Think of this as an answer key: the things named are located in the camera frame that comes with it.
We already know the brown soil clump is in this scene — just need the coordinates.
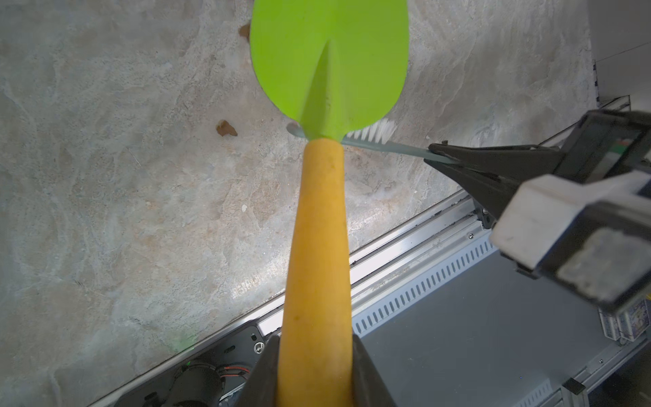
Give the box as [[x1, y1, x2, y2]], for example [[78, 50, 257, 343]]
[[215, 120, 238, 137]]

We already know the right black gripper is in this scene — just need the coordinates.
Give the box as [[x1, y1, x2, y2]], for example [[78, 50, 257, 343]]
[[425, 110, 650, 220]]

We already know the green leaf trowel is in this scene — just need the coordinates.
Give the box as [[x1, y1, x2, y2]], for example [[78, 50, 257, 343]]
[[249, 1, 410, 406]]

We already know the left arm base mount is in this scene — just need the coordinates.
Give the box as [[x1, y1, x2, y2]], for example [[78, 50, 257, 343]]
[[116, 322, 265, 406]]

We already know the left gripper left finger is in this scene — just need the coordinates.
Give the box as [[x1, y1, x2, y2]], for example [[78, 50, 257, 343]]
[[236, 335, 280, 407]]

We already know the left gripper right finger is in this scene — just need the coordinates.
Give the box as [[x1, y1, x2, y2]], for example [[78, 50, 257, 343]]
[[353, 334, 397, 407]]

